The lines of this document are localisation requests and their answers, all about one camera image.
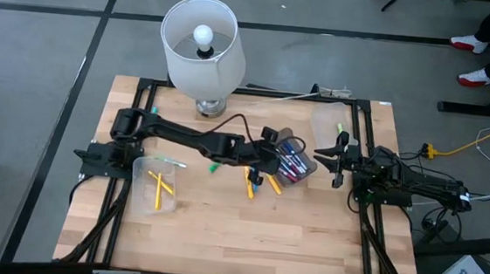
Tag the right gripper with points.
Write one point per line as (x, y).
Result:
(354, 163)

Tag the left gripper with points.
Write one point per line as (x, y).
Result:
(261, 156)

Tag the blue marker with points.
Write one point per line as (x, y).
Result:
(291, 158)

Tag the red marker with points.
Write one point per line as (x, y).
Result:
(290, 169)

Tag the yellow highlighter with black print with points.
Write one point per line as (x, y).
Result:
(274, 185)

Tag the light green highlighter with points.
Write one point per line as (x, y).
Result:
(340, 128)

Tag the purple marker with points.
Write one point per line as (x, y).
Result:
(288, 176)

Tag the white marker with green cap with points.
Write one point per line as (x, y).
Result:
(173, 162)

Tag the thin yellow highlighter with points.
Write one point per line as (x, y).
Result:
(158, 200)
(162, 184)

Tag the teal highlighter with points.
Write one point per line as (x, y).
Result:
(155, 110)

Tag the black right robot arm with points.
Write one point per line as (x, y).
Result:
(421, 186)

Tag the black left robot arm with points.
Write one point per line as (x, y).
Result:
(175, 133)

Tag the blue highlighter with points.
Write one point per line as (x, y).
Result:
(256, 188)

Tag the clear plastic bin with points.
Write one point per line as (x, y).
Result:
(325, 121)
(165, 205)

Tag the plain yellow highlighter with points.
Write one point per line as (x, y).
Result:
(250, 193)

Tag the black power plug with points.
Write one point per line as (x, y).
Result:
(315, 89)

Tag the white shade silver table lamp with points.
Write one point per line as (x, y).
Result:
(202, 72)

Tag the black power adapter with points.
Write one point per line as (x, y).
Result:
(435, 228)

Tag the black table base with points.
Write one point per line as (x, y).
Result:
(479, 109)

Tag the person's foot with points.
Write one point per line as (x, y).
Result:
(469, 43)
(475, 79)

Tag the black table leg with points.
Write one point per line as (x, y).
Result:
(473, 246)

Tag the black aluminium frame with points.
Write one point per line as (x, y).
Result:
(283, 95)

